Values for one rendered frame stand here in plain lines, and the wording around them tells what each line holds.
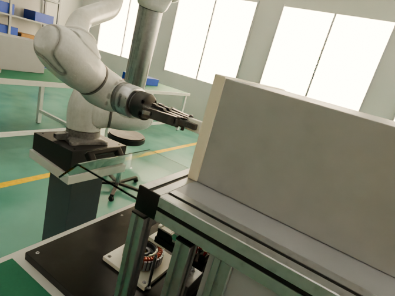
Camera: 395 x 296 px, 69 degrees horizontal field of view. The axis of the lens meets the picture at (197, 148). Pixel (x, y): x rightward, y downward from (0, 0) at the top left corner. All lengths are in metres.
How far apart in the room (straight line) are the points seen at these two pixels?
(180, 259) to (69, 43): 0.52
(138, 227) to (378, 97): 4.96
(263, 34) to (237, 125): 5.23
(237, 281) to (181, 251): 0.10
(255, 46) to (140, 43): 4.52
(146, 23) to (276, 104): 0.89
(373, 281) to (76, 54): 0.70
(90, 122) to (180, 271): 1.00
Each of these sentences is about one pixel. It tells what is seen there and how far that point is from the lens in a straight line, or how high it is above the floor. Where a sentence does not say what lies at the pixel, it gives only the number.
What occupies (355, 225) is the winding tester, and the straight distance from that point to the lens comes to 0.50.
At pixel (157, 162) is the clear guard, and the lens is 0.74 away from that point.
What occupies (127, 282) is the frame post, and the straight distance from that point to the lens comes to 0.62.
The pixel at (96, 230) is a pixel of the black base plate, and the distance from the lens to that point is 0.97.
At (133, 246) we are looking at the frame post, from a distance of 0.57.
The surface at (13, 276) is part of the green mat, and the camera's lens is 0.86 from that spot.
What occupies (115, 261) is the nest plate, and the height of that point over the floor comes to 0.78.
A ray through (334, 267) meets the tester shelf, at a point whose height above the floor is 1.11.
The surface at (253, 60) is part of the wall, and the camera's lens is 5.68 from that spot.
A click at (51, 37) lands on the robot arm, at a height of 1.30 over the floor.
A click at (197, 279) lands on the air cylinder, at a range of 0.80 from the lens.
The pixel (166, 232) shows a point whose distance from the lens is 0.74.
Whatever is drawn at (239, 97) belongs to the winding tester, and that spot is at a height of 1.29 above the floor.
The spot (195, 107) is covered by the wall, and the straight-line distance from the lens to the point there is 6.14.
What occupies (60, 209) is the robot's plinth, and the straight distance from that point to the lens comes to 1.57.
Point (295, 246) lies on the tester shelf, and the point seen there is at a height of 1.11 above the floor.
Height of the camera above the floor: 1.33
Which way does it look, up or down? 16 degrees down
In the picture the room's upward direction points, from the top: 15 degrees clockwise
